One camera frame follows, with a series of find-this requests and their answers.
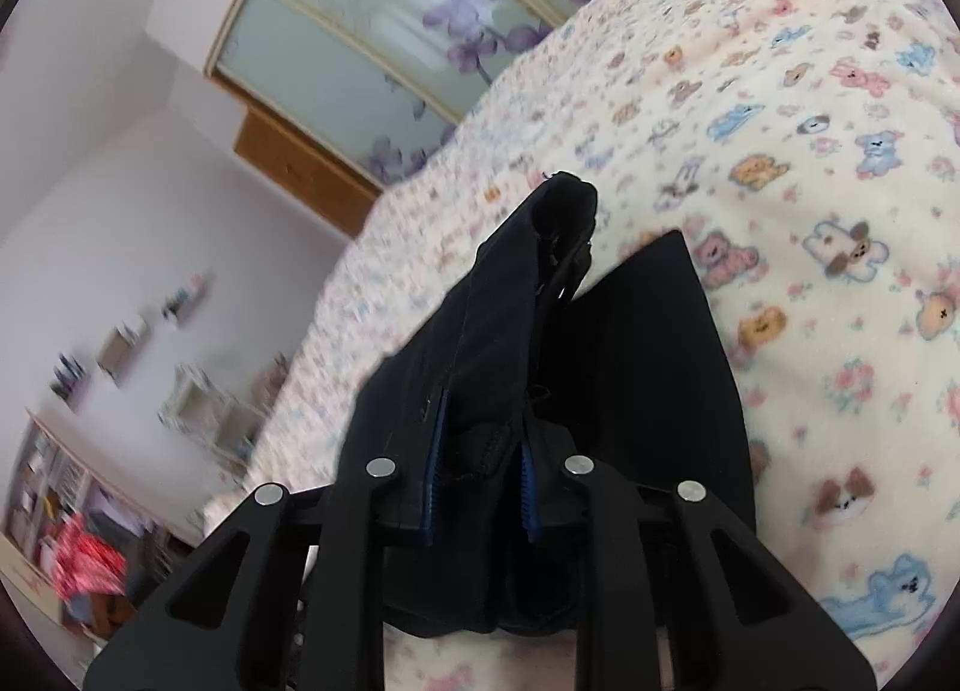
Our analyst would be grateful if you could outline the bear print blanket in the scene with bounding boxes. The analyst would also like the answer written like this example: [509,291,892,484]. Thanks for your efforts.
[202,0,960,691]

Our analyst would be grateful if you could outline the white wall shelf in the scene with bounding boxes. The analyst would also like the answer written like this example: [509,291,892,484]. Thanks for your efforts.
[160,273,212,324]
[96,317,152,386]

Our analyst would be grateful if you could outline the black pants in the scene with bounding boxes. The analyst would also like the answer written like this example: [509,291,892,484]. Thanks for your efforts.
[330,172,755,639]

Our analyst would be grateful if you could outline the bookcase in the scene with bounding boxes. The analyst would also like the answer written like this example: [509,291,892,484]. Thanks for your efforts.
[0,407,190,636]

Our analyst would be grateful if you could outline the red cloth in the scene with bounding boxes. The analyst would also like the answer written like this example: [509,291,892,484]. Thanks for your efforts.
[41,513,130,600]

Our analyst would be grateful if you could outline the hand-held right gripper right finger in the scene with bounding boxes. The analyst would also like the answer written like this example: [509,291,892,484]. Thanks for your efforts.
[520,436,878,691]

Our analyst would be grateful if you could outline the wooden door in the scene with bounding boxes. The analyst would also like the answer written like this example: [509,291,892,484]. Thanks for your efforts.
[234,104,383,239]

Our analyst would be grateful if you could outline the brown decorations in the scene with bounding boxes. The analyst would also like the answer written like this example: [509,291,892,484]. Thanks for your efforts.
[255,353,295,401]

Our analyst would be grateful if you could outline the sliding glass door wardrobe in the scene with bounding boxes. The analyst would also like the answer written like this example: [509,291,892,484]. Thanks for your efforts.
[204,0,653,189]

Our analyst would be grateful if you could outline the white shelf unit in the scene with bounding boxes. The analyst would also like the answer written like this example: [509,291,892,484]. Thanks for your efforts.
[159,361,265,468]

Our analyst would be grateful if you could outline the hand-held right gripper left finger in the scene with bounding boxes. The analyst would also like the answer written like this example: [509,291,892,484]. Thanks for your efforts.
[82,391,451,691]

